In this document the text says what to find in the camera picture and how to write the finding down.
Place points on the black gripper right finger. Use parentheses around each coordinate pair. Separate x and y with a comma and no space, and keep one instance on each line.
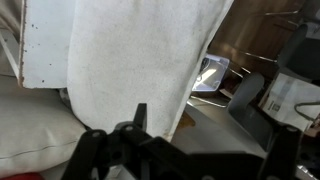
(281,160)

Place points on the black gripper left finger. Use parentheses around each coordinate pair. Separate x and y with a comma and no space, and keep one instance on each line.
(85,163)

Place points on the large beige back pillow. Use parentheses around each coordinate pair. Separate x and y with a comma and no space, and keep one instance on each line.
(127,52)

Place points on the small white wooden chair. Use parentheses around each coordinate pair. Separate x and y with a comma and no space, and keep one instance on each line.
(39,57)

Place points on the grey office chair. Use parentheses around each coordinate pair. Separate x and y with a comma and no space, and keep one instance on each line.
(298,57)

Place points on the beige fabric sofa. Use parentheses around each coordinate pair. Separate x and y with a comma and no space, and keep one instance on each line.
(37,130)

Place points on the white paper shopping bag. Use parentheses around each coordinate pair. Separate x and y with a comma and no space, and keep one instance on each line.
(292,101)

